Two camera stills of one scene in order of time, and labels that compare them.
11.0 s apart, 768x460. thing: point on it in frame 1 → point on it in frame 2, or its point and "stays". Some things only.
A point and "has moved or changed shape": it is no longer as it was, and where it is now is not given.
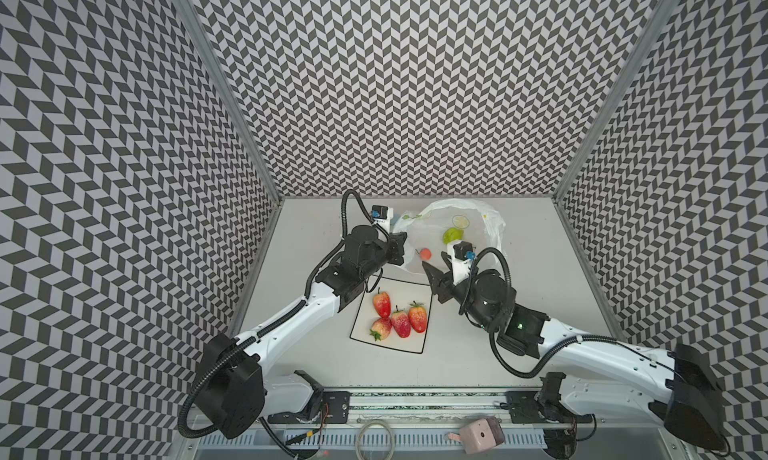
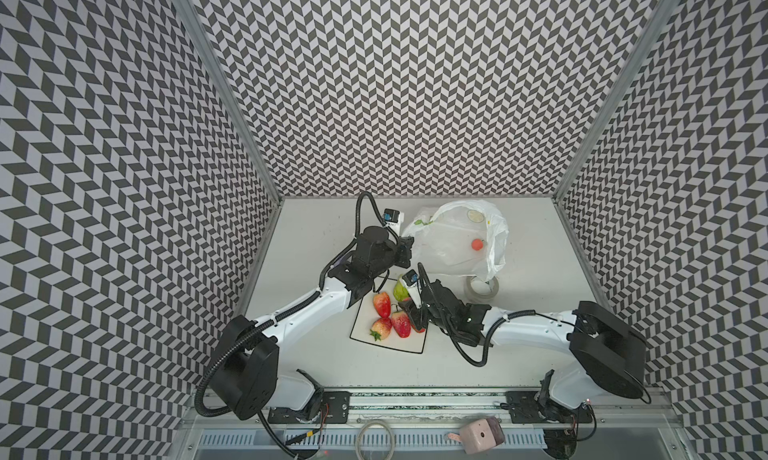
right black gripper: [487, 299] → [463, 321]
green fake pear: [452, 234] → [400, 292]
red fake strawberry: [382, 304] stays
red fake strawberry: [401, 322] stays
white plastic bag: [441, 223] has moved or changed shape
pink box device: [480, 436] stays
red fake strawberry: [381, 329] stays
